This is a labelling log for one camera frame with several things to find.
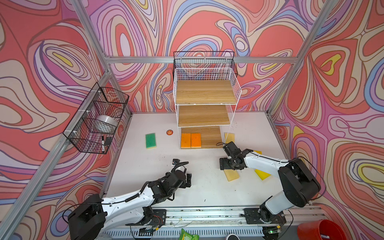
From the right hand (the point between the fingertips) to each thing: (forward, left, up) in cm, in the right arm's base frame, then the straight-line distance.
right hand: (229, 168), depth 91 cm
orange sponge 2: (+20, +20, +3) cm, 28 cm away
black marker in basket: (+3, +66, +27) cm, 71 cm away
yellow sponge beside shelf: (+22, -4, +1) cm, 23 cm away
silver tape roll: (+12, +64, +33) cm, 73 cm away
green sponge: (+22, +52, +1) cm, 56 cm away
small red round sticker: (+28, +39, +2) cm, 48 cm away
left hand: (-5, +25, +5) cm, 27 cm away
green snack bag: (-33, +27, +3) cm, 43 cm away
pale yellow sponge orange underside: (-5, 0, +2) cm, 5 cm away
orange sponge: (+19, +26, +4) cm, 33 cm away
